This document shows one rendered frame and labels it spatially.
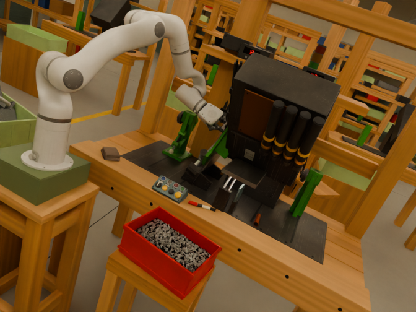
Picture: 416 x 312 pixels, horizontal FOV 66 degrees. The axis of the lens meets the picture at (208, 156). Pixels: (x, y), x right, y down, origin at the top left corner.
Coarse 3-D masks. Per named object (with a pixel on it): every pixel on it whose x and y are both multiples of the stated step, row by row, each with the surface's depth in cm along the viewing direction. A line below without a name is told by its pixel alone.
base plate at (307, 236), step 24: (168, 144) 201; (144, 168) 163; (168, 168) 171; (192, 192) 157; (216, 192) 165; (240, 216) 152; (264, 216) 160; (288, 216) 168; (312, 216) 177; (288, 240) 147; (312, 240) 154
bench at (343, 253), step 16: (112, 144) 180; (128, 144) 187; (144, 144) 194; (128, 208) 234; (336, 224) 183; (336, 240) 166; (352, 240) 172; (336, 256) 152; (352, 256) 157; (352, 272) 144
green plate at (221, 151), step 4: (224, 132) 151; (220, 136) 152; (224, 136) 153; (220, 140) 153; (224, 140) 153; (216, 144) 154; (220, 144) 154; (224, 144) 154; (212, 148) 155; (216, 148) 156; (220, 148) 155; (224, 148) 154; (212, 152) 159; (220, 152) 155; (224, 152) 155; (224, 156) 155
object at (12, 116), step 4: (0, 88) 167; (0, 92) 167; (12, 108) 166; (0, 112) 161; (4, 112) 163; (8, 112) 164; (12, 112) 166; (0, 116) 161; (4, 116) 163; (8, 116) 164; (12, 116) 166; (16, 116) 168; (0, 120) 161; (4, 120) 163; (8, 120) 164; (12, 120) 166
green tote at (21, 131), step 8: (8, 96) 172; (16, 104) 168; (16, 112) 169; (24, 112) 165; (16, 120) 150; (24, 120) 153; (32, 120) 156; (0, 128) 145; (8, 128) 149; (16, 128) 152; (24, 128) 155; (32, 128) 159; (0, 136) 147; (8, 136) 150; (16, 136) 154; (24, 136) 157; (32, 136) 161; (0, 144) 149; (8, 144) 152; (16, 144) 156
